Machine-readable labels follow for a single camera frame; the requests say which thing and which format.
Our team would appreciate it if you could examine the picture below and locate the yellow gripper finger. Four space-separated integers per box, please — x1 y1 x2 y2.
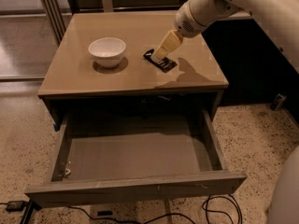
154 30 183 61

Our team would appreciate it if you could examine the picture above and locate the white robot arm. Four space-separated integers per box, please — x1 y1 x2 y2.
151 0 299 72

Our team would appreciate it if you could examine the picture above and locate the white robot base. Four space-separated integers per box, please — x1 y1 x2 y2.
266 147 299 224

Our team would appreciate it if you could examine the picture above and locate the beige top drawer cabinet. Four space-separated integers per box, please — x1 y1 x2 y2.
38 11 228 125

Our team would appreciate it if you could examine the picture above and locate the open grey top drawer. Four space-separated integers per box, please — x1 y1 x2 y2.
25 108 247 208

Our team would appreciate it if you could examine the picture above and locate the white ceramic bowl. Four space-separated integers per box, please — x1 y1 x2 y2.
88 37 126 68

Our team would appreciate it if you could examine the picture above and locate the small dark floor object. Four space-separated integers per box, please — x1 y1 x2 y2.
270 93 286 111

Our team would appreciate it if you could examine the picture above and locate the black power adapter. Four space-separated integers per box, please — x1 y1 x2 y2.
6 201 27 212

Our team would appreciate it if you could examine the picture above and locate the looped black cable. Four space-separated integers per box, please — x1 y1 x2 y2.
201 193 243 224

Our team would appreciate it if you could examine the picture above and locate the black floor cable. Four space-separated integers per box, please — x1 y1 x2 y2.
66 204 197 224

